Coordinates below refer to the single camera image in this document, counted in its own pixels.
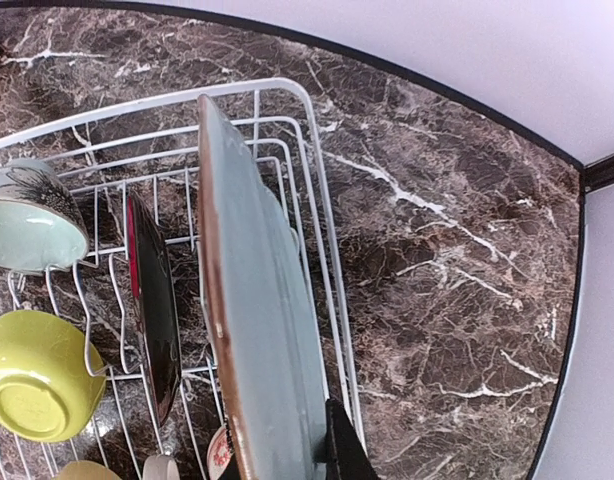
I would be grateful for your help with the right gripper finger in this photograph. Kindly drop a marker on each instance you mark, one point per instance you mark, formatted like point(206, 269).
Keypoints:
point(344, 455)

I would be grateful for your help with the light teal plate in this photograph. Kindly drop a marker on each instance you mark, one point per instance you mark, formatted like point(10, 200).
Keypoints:
point(263, 326)

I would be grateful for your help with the dark red floral bowl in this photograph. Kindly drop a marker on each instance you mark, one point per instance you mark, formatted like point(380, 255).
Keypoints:
point(155, 303)

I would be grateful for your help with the pink and white cup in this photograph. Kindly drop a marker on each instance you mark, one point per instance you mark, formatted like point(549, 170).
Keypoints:
point(219, 454)

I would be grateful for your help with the teal patterned mug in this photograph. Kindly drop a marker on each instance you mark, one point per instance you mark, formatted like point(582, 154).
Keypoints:
point(160, 467)

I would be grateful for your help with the yellow mug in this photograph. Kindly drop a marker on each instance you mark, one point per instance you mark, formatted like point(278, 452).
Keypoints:
point(86, 470)

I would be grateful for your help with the lime green bowl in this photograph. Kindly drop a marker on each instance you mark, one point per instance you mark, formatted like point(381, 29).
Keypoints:
point(47, 393)

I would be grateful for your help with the light teal bowl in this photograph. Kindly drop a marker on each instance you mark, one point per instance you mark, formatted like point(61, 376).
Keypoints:
point(41, 225)

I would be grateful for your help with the white wire dish rack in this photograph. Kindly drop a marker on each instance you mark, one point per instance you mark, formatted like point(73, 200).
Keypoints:
point(149, 147)

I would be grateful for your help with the right black frame post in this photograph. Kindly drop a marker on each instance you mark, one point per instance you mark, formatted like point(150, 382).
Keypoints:
point(598, 175)

